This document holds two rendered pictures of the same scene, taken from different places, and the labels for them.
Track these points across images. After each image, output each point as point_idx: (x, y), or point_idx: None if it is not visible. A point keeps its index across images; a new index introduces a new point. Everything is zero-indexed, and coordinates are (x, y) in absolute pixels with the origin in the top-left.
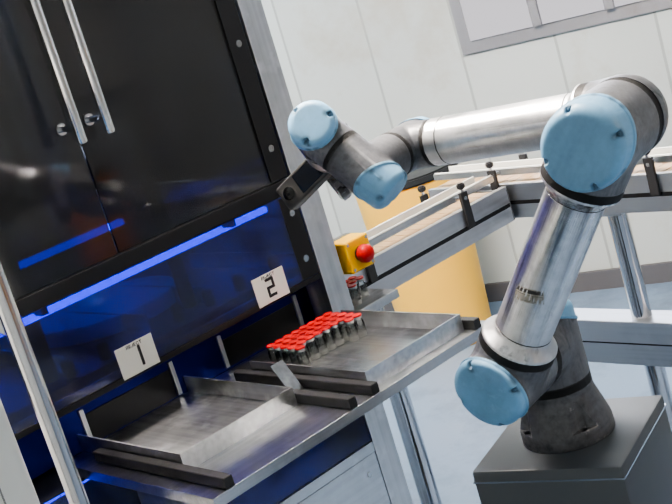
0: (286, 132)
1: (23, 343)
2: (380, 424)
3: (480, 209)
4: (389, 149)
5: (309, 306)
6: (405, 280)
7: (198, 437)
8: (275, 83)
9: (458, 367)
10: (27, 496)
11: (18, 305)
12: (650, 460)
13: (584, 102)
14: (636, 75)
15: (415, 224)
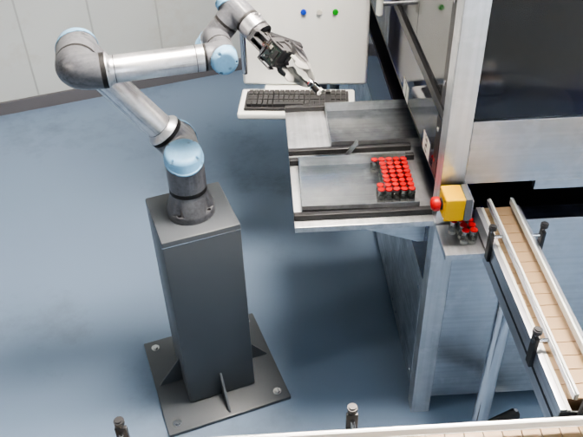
0: (448, 85)
1: None
2: (425, 283)
3: (540, 373)
4: (205, 35)
5: None
6: (496, 295)
7: (356, 124)
8: (455, 49)
9: (186, 121)
10: None
11: (400, 15)
12: (154, 232)
13: (68, 29)
14: (63, 52)
15: (558, 316)
